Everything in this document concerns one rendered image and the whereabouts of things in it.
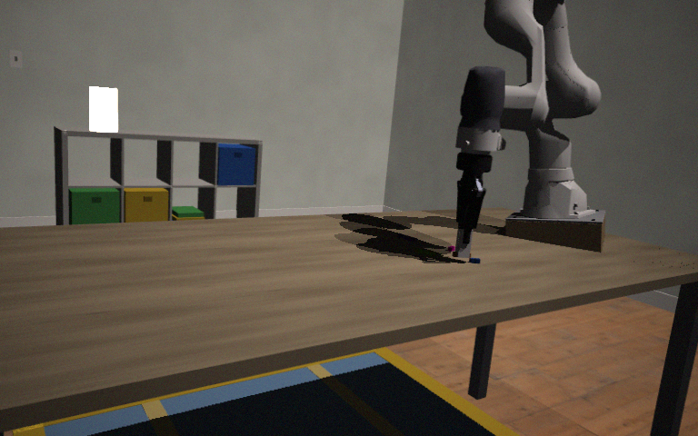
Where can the lime green rod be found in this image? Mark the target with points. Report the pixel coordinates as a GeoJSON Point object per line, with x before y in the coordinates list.
{"type": "Point", "coordinates": [425, 252]}

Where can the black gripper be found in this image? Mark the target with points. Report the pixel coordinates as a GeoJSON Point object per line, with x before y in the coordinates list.
{"type": "Point", "coordinates": [471, 185]}

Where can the purple rod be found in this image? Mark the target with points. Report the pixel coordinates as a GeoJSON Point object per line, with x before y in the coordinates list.
{"type": "Point", "coordinates": [407, 238]}

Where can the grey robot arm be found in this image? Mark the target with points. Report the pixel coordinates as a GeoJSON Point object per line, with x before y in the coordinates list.
{"type": "Point", "coordinates": [569, 93]}

